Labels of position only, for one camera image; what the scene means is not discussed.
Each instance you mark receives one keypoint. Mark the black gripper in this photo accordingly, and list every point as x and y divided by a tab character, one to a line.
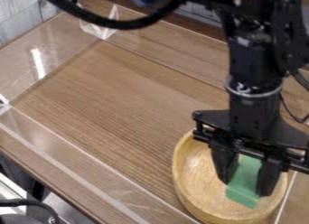
244	132

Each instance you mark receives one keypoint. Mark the green rectangular block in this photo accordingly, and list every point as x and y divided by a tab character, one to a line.
241	188

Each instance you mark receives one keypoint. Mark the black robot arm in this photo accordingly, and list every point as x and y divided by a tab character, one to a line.
268	50

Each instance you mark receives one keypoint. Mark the clear acrylic tray wall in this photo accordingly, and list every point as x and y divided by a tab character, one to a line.
95	109

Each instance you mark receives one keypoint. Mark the brown wooden bowl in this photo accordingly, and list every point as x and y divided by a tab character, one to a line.
202	191

